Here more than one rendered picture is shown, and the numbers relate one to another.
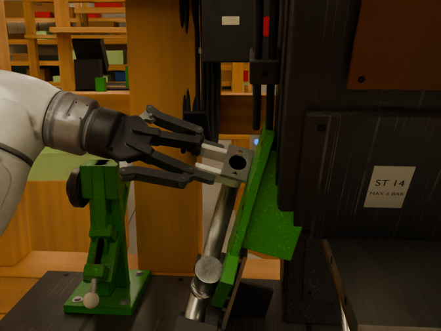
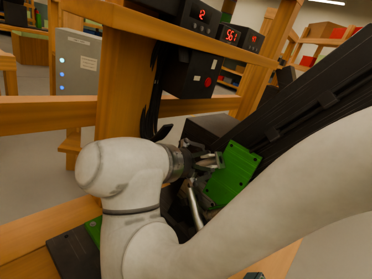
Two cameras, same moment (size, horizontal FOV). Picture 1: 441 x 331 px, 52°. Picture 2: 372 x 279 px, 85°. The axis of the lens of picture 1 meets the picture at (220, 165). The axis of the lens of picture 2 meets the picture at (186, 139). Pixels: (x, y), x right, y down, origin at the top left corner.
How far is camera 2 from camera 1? 0.72 m
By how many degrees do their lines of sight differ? 56
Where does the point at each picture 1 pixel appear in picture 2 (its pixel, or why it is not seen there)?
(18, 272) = (8, 256)
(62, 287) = (78, 247)
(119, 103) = (80, 107)
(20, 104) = (160, 169)
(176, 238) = not seen: hidden behind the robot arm
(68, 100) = (174, 153)
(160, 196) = not seen: hidden behind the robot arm
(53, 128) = (171, 176)
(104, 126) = (190, 163)
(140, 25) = (127, 63)
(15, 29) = not seen: outside the picture
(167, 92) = (134, 106)
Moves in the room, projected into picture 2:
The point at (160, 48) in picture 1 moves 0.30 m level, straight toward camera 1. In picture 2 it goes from (135, 79) to (226, 119)
